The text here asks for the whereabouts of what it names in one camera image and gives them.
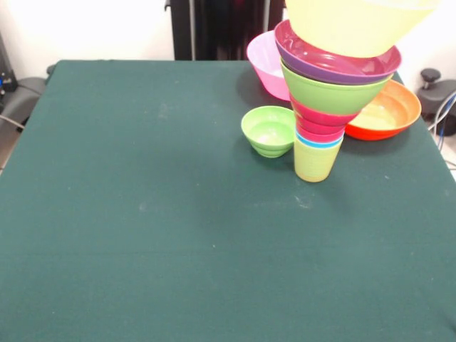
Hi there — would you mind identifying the blue cup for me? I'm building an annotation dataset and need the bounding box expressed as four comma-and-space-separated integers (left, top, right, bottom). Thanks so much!
294, 130, 345, 149

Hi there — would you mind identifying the red cup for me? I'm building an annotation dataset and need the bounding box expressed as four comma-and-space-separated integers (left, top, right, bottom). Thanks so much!
295, 123, 346, 143

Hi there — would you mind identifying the small red bowl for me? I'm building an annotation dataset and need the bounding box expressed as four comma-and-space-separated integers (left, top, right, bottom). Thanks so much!
291, 95, 359, 135

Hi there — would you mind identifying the large green bowl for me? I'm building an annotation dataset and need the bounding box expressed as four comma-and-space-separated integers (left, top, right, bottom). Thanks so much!
280, 56, 395, 116

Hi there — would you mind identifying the purple bowl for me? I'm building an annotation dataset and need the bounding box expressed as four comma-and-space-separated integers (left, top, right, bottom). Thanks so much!
274, 19, 403, 86

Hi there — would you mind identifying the large orange bowl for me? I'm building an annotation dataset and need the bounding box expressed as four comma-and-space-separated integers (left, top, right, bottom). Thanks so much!
284, 0, 443, 58

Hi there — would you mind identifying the small green bowl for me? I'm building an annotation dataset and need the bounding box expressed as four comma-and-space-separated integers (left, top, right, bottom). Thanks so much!
241, 105, 297, 159

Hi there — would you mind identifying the yellow cup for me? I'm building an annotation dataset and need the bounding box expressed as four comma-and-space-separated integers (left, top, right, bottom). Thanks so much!
294, 138, 344, 183

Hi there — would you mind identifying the pink bowl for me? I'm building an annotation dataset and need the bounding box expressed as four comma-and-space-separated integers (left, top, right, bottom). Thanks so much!
247, 30, 291, 102

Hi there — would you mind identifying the dark green tablecloth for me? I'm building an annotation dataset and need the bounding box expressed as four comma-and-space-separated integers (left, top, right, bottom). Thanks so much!
0, 59, 456, 342

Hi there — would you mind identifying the red-orange bowl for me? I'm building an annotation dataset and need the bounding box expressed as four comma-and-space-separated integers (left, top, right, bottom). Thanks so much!
344, 79, 423, 141

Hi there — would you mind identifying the black equipment with knob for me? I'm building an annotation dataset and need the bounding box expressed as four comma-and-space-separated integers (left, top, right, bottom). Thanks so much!
416, 68, 456, 124

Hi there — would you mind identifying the black electronics box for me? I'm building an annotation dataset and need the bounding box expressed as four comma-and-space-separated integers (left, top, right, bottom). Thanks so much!
0, 30, 19, 106

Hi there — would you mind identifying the grey cable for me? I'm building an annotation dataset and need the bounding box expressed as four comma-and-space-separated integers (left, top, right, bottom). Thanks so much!
0, 113, 26, 131

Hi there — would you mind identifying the white cable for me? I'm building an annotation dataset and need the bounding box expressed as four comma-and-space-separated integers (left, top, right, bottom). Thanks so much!
427, 90, 456, 132

